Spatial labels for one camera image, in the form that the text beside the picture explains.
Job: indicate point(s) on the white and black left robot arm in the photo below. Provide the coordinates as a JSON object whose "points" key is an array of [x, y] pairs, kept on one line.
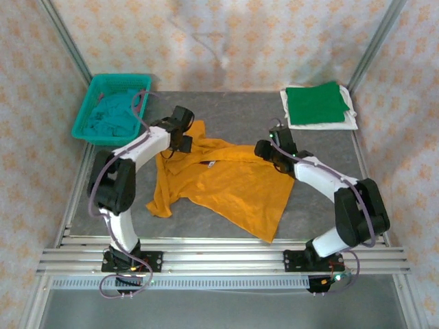
{"points": [[151, 140]]}

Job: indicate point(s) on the teal plastic basket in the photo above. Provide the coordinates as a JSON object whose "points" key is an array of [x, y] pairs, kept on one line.
{"points": [[113, 81]]}

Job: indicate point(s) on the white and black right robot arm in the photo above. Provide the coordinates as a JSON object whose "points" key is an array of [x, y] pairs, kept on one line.
{"points": [[319, 174]]}

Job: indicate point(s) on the orange polo t-shirt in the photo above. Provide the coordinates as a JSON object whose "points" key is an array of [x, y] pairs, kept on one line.
{"points": [[233, 192]]}

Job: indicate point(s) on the aluminium mounting rail beam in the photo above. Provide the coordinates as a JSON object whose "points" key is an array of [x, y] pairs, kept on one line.
{"points": [[223, 258]]}

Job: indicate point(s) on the patterned fabric backdrop curtain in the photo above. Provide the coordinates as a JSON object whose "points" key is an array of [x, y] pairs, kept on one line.
{"points": [[219, 41]]}

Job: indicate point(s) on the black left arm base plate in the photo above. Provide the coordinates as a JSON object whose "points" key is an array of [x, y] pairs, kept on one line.
{"points": [[156, 262]]}

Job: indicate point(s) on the teal crumpled t-shirt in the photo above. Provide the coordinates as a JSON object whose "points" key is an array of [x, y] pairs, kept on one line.
{"points": [[109, 116]]}

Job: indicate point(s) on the green folded t-shirt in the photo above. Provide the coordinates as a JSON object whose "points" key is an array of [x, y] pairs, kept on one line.
{"points": [[315, 103]]}

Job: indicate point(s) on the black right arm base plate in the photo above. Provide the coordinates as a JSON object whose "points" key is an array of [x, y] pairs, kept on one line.
{"points": [[291, 262]]}

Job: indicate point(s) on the aluminium frame post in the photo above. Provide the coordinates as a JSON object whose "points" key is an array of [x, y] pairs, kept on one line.
{"points": [[377, 41], [66, 41]]}

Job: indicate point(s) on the white folded t-shirt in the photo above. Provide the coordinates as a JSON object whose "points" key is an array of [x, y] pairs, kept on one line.
{"points": [[322, 126]]}

